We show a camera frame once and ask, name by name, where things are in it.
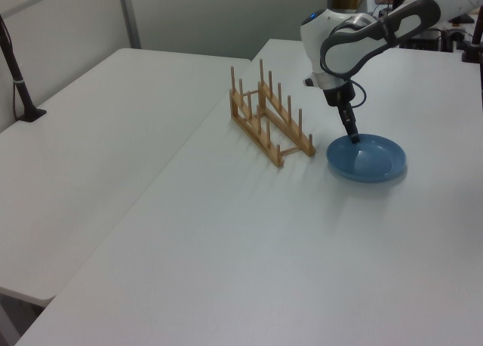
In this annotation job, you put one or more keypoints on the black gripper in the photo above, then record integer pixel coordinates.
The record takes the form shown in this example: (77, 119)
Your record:
(339, 94)

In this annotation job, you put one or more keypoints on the blue round plate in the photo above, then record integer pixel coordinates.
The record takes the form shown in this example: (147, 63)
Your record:
(377, 161)

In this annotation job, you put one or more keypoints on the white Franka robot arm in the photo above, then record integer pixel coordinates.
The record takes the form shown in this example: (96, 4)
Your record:
(313, 36)

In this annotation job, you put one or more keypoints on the wooden peg plate rack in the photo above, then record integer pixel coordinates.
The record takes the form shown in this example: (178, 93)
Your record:
(278, 160)

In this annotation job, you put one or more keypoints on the black electronics box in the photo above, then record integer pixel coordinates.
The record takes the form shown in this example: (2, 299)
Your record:
(422, 40)

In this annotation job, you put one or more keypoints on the black table clamp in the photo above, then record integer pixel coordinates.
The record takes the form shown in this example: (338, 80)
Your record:
(471, 55)

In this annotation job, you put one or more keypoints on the white folding table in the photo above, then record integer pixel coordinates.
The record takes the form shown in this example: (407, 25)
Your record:
(94, 134)

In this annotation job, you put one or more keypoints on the black pole with white band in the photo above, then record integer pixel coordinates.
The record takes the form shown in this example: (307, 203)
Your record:
(19, 89)

